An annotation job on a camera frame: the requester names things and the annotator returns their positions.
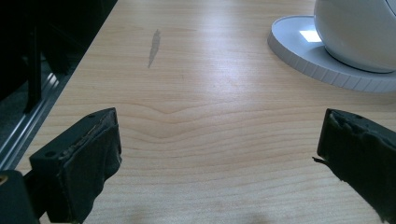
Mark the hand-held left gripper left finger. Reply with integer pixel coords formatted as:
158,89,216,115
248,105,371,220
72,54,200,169
29,107,122,224

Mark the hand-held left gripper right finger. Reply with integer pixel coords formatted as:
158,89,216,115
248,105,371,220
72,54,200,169
312,107,396,224

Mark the black tripod stand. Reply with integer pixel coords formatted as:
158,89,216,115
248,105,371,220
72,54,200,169
0,0,119,115

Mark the white ball device round base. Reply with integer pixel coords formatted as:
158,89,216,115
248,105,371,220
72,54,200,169
266,0,396,93

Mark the metal floor rail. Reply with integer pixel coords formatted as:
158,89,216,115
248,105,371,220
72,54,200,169
0,73,68,171

